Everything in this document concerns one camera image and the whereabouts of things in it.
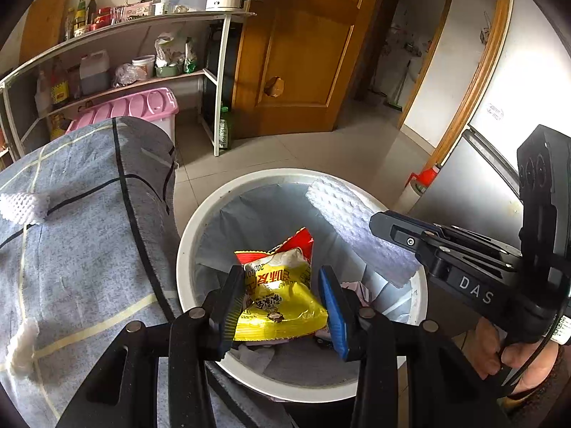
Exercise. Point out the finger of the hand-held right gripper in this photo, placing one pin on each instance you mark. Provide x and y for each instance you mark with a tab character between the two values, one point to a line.
401	232

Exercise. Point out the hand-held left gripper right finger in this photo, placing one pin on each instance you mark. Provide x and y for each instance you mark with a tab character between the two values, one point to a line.
334	316

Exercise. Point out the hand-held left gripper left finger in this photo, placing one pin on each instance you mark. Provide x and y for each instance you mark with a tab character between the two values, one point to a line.
232	307

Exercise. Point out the yellow snack bag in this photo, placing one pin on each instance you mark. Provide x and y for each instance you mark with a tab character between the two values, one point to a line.
285	294

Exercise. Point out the large white foam net sleeve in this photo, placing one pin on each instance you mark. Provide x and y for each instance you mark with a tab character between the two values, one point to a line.
343	214

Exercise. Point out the white round trash bin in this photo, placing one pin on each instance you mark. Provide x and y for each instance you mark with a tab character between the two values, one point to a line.
186	267

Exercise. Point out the person's right forearm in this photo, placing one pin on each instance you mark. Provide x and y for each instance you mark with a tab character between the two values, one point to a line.
560	379

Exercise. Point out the person's right hand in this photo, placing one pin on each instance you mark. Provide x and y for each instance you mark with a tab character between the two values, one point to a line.
517	359

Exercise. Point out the red white plastic container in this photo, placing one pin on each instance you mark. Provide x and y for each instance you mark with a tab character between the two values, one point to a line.
424	178

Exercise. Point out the silver refrigerator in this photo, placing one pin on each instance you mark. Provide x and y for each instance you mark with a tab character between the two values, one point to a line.
473	178

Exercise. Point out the grey bin liner bag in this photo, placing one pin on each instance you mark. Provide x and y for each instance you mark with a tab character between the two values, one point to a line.
250	214

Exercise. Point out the blue plaid bedsheet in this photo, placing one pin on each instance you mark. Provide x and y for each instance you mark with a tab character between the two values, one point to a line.
89	254

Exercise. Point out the green glass bottle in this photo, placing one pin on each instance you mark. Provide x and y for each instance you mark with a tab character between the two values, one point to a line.
225	131

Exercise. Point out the wooden door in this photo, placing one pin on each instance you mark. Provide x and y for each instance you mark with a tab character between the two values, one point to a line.
303	53

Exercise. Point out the white foam net scrap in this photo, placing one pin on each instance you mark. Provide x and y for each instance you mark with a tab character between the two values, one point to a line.
22	347

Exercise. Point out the pink storage box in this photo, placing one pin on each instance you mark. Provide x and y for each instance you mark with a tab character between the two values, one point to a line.
134	107

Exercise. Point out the small white foam net sleeve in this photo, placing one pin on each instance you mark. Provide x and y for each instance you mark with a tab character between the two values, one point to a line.
22	207

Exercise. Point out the green small basket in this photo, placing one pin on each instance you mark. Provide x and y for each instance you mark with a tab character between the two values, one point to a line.
168	71

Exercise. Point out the yellow oil bottle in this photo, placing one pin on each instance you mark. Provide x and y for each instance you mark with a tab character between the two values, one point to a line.
60	127

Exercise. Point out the clear plastic bag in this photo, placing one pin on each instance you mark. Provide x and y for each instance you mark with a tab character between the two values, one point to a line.
127	76

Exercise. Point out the white plastic tub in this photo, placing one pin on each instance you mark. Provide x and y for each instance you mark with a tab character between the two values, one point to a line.
143	67

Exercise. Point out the green white food bags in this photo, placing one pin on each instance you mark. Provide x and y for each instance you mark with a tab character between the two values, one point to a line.
171	51

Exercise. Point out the dark liquid plastic jug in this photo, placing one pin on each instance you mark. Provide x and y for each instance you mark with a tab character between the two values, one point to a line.
95	76

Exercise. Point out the cooking oil bottle red label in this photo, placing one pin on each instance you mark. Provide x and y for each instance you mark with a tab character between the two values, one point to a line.
59	87

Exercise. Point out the white plastic bottle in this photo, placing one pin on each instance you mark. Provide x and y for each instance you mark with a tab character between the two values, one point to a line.
43	96

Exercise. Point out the white metal shelf rack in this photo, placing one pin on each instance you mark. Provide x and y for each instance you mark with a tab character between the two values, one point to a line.
178	18

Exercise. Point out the pink flat box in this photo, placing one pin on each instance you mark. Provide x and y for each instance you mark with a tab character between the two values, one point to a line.
140	10

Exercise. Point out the red can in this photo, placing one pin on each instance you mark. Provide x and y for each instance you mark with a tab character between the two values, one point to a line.
103	16

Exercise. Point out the small seasoning bottle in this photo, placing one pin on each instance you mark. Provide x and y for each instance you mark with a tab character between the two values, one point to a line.
70	24

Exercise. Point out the green label sauce bottle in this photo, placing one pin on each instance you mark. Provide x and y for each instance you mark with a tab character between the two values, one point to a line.
80	18

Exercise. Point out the dark sauce bottle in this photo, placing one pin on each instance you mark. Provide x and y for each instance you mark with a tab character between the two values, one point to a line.
92	9

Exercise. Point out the wooden cutting board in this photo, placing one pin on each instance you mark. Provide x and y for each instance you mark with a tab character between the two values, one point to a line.
44	22

